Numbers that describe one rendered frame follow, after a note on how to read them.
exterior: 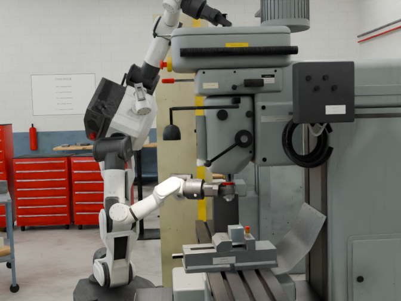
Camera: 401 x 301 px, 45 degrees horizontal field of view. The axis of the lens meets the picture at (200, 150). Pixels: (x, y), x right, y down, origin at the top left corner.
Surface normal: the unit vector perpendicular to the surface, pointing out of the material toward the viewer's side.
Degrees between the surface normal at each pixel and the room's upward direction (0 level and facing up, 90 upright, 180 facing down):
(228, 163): 118
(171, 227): 90
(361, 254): 88
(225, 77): 90
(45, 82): 90
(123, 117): 58
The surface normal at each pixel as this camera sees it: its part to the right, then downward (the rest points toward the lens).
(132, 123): 0.34, -0.47
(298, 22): 0.31, 0.07
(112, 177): -0.05, -0.18
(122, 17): 0.07, 0.08
